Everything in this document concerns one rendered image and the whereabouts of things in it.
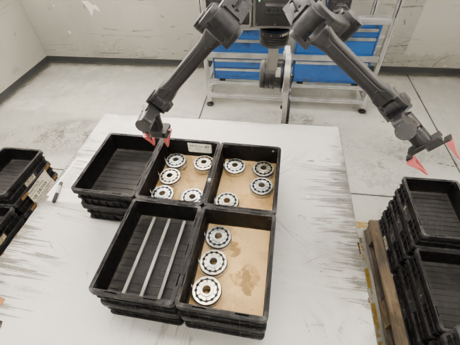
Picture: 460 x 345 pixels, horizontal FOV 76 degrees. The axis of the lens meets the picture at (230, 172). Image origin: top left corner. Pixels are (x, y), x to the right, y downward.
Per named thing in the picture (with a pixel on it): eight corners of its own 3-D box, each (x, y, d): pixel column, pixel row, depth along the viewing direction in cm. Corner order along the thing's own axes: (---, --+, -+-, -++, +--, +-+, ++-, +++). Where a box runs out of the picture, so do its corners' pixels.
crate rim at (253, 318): (202, 209, 121) (202, 205, 119) (276, 218, 117) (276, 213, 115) (174, 309, 94) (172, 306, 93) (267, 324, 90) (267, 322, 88)
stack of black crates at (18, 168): (36, 188, 235) (3, 146, 203) (71, 192, 232) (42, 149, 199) (3, 231, 208) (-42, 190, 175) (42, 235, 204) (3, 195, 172)
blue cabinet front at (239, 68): (214, 77, 312) (209, 22, 271) (283, 80, 303) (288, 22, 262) (213, 79, 310) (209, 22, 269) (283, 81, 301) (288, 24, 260)
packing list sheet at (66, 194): (74, 157, 177) (73, 156, 176) (109, 159, 174) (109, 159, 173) (42, 200, 154) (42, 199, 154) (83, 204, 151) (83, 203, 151)
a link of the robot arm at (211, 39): (244, 27, 87) (215, -2, 82) (241, 35, 83) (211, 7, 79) (171, 107, 115) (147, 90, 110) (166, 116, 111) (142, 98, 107)
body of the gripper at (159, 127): (166, 137, 118) (162, 122, 113) (142, 135, 119) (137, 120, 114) (171, 126, 122) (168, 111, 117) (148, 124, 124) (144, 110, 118)
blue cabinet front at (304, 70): (290, 80, 302) (298, 23, 261) (363, 83, 293) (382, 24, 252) (290, 81, 300) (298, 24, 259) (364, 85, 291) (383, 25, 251)
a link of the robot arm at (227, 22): (263, 2, 83) (237, -26, 79) (235, 42, 83) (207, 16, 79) (220, 29, 124) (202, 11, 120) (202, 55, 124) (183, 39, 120)
